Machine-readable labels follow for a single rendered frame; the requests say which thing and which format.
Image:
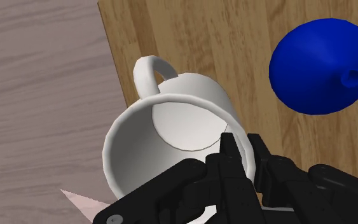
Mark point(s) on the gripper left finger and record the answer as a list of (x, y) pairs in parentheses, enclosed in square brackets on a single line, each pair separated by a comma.
[(225, 180)]

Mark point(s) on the blue round vase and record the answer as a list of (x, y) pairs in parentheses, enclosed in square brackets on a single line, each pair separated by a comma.
[(315, 68)]

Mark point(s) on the white mug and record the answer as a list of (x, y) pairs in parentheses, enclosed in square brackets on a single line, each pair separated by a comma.
[(141, 145)]

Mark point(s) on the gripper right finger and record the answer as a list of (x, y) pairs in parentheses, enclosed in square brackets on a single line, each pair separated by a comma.
[(293, 186)]

